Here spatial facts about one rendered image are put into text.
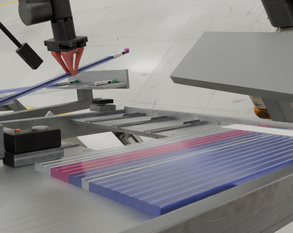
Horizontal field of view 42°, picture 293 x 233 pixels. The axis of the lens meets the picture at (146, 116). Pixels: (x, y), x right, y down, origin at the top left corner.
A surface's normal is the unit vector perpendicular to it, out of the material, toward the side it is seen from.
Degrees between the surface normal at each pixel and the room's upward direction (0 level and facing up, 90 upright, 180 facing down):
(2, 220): 45
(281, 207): 90
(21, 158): 90
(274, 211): 90
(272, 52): 0
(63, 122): 90
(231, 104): 0
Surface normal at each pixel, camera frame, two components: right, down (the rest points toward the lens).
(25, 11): -0.68, 0.36
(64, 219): 0.00, -0.99
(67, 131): 0.69, 0.09
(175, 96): -0.51, -0.64
